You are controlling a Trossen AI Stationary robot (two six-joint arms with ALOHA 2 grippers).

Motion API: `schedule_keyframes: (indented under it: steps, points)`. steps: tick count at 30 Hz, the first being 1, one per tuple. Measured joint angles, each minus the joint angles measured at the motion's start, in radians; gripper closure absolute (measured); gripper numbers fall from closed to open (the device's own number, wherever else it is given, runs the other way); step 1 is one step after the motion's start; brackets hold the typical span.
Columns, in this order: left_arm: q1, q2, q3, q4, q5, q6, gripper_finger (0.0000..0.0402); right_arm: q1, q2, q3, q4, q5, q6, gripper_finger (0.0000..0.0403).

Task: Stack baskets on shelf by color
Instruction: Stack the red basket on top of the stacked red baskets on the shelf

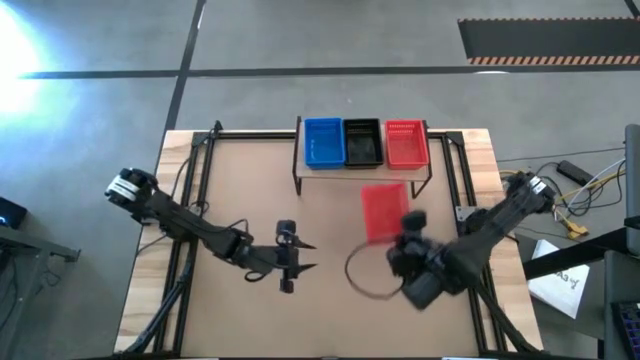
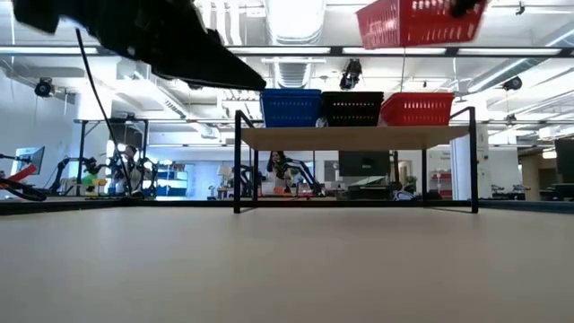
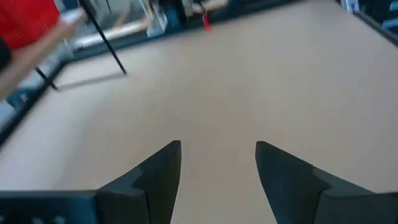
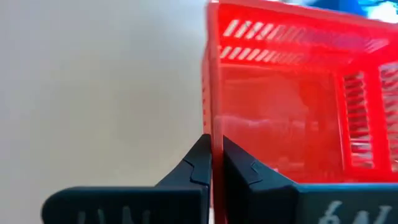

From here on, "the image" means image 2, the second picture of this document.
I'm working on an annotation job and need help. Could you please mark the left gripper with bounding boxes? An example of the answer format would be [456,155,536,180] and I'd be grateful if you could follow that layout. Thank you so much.
[60,0,268,92]

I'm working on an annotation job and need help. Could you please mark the black ceiling spotlight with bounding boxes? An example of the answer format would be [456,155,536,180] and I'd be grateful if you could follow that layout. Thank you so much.
[501,74,524,92]
[34,76,56,99]

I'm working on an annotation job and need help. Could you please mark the person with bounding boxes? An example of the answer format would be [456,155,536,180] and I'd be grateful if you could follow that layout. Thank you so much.
[121,144,141,195]
[265,150,293,196]
[393,181,418,201]

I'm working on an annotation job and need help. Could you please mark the blue storage bins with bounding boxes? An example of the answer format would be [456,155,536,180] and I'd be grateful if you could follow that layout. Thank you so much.
[155,169,189,197]

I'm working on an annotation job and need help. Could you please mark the black monitor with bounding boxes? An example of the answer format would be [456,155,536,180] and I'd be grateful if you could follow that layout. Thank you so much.
[338,150,392,178]

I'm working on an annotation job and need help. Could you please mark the dark monitor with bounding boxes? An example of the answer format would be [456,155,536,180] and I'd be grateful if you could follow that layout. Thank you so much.
[554,137,574,171]

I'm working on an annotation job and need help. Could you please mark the grey monitor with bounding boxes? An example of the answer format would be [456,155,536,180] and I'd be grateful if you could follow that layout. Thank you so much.
[14,145,47,176]

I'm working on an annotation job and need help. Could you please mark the silver ventilation duct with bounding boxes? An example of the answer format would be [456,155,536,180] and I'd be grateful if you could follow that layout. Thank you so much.
[264,0,326,91]

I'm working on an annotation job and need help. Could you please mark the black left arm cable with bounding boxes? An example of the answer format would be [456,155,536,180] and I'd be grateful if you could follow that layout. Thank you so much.
[74,29,135,197]

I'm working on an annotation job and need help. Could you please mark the black overhead frame bar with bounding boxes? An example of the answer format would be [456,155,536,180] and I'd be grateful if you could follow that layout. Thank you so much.
[0,44,574,58]

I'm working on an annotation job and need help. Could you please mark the black metal rig frame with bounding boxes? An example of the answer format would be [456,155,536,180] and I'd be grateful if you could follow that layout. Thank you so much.
[74,118,150,198]

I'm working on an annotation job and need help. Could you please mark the wooden shelf with black frame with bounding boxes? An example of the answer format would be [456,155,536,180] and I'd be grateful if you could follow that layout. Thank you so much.
[232,106,479,214]

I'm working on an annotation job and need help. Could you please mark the red and black cable bundle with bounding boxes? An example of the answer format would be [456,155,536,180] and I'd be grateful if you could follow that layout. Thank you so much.
[0,163,48,203]

